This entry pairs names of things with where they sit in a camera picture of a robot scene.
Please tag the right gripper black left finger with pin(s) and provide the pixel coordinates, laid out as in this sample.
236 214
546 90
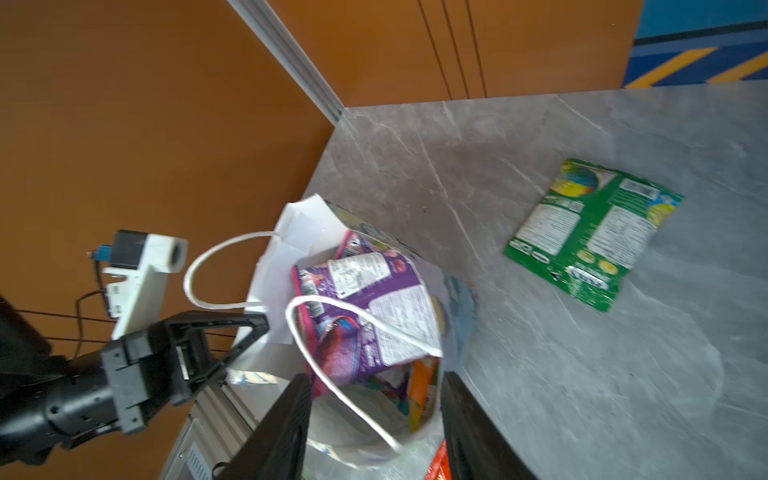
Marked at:
276 448

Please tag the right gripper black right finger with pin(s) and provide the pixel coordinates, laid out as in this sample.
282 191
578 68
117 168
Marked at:
476 449

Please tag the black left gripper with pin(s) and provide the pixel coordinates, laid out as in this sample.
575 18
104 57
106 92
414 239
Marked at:
170 362

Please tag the red snack packet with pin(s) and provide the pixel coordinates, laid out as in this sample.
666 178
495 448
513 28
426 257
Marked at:
439 468

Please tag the floral paper gift bag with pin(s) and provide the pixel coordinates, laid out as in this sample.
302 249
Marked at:
365 423

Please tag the orange Fox's candy bag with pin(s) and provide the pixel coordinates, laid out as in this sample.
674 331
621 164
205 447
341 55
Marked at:
421 390

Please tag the green lime candy bag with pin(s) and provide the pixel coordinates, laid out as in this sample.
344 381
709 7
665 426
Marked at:
590 228

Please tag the purple Fox's berries candy bag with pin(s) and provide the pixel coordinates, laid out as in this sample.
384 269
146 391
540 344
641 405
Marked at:
357 243

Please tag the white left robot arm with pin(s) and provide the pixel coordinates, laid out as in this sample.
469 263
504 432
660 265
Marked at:
48 400

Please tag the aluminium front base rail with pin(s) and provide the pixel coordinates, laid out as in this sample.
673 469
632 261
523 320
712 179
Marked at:
217 426

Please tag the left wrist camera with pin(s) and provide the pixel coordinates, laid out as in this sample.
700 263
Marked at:
141 264

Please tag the aluminium corner post left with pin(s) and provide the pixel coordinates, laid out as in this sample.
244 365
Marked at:
267 26

